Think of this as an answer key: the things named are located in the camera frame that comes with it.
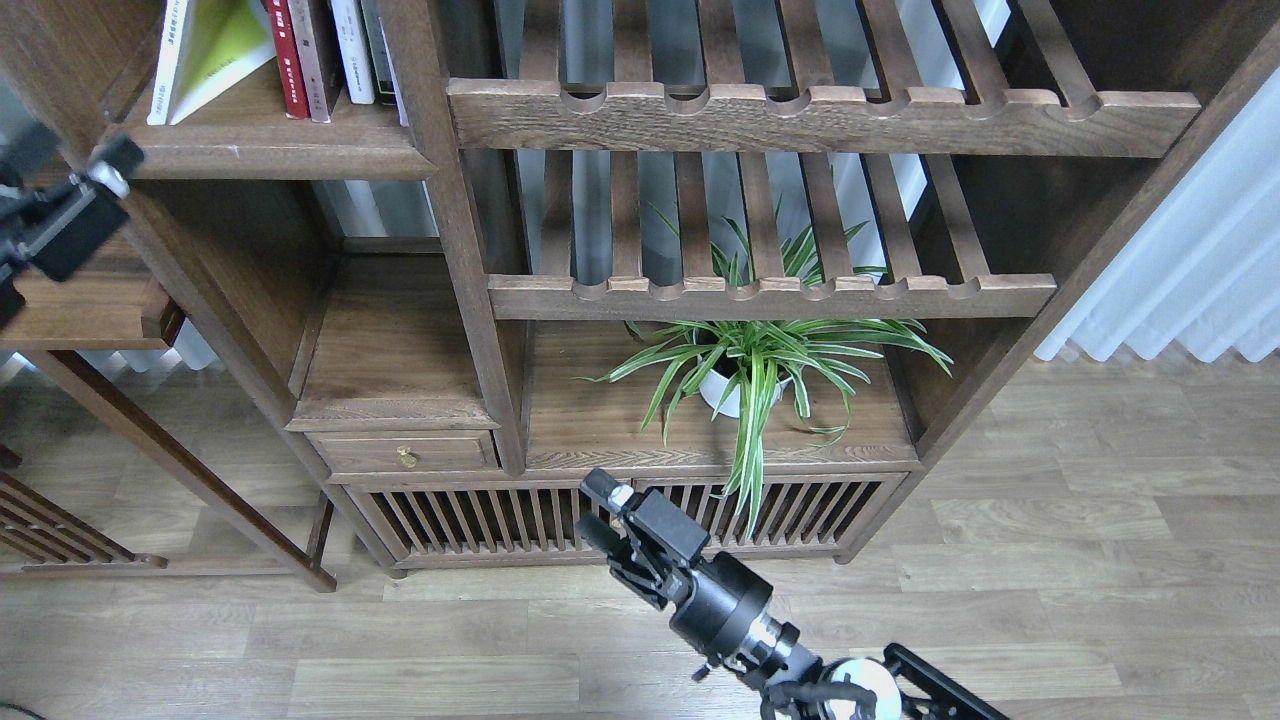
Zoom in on dark wooden bookshelf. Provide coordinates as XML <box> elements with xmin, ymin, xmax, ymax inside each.
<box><xmin>3</xmin><ymin>1</ymin><xmax>1277</xmax><ymax>571</ymax></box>

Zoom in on green spider plant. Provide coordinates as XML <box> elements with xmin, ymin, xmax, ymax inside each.
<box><xmin>599</xmin><ymin>319</ymin><xmax>954</xmax><ymax>532</ymax></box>

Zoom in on dark upright book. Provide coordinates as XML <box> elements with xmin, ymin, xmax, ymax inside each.
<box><xmin>360</xmin><ymin>0</ymin><xmax>396</xmax><ymax>105</ymax></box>

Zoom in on white upright book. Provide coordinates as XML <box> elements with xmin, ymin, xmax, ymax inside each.
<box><xmin>330</xmin><ymin>0</ymin><xmax>376</xmax><ymax>105</ymax></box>

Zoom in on yellow green cover book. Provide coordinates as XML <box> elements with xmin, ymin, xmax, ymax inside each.
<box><xmin>147</xmin><ymin>1</ymin><xmax>275</xmax><ymax>126</ymax></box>

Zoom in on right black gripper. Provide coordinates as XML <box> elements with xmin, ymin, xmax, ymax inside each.
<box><xmin>575</xmin><ymin>468</ymin><xmax>773</xmax><ymax>661</ymax></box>

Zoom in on white curtain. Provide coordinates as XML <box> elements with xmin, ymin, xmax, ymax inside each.
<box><xmin>1036</xmin><ymin>76</ymin><xmax>1279</xmax><ymax>363</ymax></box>

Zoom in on red cover book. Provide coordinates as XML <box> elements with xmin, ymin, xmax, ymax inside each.
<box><xmin>262</xmin><ymin>0</ymin><xmax>310</xmax><ymax>120</ymax></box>

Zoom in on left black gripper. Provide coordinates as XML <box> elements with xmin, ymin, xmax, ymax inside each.
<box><xmin>1</xmin><ymin>120</ymin><xmax>145</xmax><ymax>328</ymax></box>

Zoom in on dark maroon cover book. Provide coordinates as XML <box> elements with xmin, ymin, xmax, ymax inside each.
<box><xmin>288</xmin><ymin>0</ymin><xmax>342</xmax><ymax>123</ymax></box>

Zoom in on brass drawer knob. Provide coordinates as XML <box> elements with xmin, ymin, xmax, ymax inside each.
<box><xmin>396</xmin><ymin>445</ymin><xmax>419</xmax><ymax>469</ymax></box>

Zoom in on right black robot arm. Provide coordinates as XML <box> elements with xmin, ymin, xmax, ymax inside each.
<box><xmin>576</xmin><ymin>469</ymin><xmax>1000</xmax><ymax>719</ymax></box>

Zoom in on pale purple upright book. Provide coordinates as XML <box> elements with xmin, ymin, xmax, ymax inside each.
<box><xmin>379</xmin><ymin>10</ymin><xmax>411</xmax><ymax>128</ymax></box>

